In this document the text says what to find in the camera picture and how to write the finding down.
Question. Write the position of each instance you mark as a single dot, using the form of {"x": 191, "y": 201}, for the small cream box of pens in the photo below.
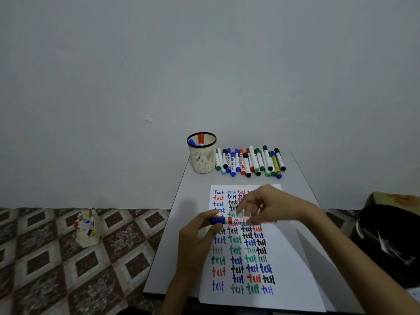
{"x": 88, "y": 241}

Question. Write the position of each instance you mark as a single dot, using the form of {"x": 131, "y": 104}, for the person's right forearm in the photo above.
{"x": 361, "y": 259}

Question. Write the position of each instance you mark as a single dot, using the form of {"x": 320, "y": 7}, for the black plastic bucket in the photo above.
{"x": 393, "y": 226}

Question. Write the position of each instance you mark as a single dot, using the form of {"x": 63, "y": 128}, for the person's left hand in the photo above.
{"x": 193, "y": 246}

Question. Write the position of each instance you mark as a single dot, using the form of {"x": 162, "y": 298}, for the person's right hand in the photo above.
{"x": 282, "y": 206}

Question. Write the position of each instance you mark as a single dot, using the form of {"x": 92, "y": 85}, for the white paper with colored writing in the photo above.
{"x": 295, "y": 285}

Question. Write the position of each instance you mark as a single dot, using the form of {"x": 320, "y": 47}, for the red capped white marker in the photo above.
{"x": 201, "y": 139}

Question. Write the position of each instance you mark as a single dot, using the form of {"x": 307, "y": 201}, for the grey drawer cabinet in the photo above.
{"x": 170, "y": 296}

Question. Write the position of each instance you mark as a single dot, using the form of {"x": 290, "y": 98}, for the row of colored markers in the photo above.
{"x": 249, "y": 162}

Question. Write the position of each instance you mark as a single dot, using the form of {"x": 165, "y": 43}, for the yellow floral cushion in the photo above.
{"x": 393, "y": 198}

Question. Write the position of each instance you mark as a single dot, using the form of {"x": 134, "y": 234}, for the blue capped white marker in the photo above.
{"x": 192, "y": 143}

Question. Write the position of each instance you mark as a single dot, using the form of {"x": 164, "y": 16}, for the beige mesh cup black rim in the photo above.
{"x": 202, "y": 162}

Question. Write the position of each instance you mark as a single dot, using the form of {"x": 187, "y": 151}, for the blue marker with red band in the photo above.
{"x": 238, "y": 220}

